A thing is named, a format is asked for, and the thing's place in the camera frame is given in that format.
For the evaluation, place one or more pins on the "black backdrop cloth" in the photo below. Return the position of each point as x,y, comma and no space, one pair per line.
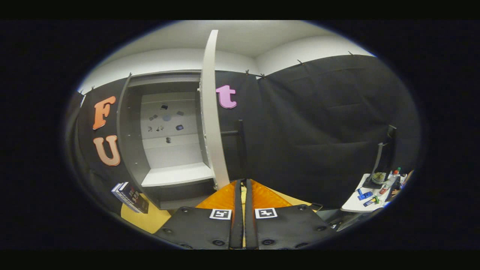
318,131

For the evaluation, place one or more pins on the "white side table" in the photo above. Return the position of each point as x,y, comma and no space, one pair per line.
354,204

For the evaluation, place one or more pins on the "dark blue book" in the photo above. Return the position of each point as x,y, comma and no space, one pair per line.
115,191
135,198

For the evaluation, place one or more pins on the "white cabinet door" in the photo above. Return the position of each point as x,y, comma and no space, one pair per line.
212,112

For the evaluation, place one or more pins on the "small blue box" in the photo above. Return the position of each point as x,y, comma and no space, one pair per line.
364,194

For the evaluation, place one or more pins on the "pale green bowl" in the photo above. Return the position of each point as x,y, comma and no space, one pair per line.
378,178

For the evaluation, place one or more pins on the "blue and yellow item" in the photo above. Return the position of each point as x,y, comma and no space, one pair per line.
371,201

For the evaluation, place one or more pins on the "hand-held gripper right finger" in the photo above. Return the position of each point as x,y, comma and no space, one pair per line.
250,225

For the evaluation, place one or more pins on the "grey cabinet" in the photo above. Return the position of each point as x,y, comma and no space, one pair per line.
131,131

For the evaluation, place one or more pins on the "red cap bottle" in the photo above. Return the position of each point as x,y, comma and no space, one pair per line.
390,180

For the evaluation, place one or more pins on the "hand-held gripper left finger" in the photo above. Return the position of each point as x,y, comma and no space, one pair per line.
237,225

